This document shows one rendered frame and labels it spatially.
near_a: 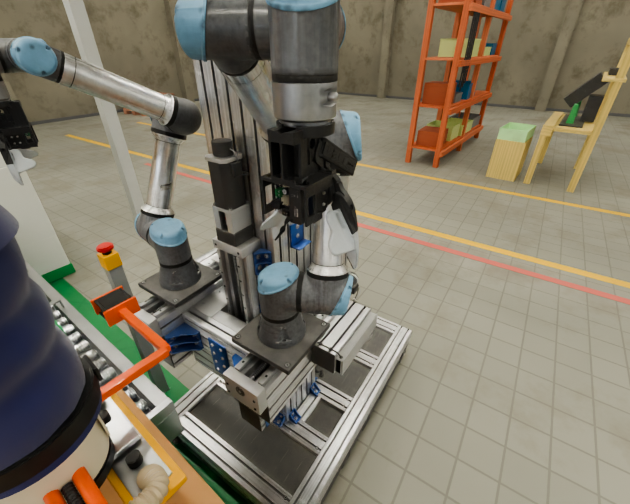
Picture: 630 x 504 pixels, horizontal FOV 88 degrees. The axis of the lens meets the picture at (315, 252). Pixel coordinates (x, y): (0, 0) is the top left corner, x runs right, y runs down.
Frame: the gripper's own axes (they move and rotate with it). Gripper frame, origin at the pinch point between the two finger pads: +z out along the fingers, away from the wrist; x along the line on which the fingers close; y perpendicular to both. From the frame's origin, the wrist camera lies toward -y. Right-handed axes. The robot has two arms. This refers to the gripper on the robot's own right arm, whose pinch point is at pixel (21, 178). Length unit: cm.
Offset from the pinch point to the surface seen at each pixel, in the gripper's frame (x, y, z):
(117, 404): -55, 5, 41
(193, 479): -75, 15, 54
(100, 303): -32.1, 8.2, 27.3
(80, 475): -77, 1, 29
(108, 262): 33, 10, 50
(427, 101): 265, 504, 49
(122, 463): -71, 5, 41
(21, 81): 1068, -76, 38
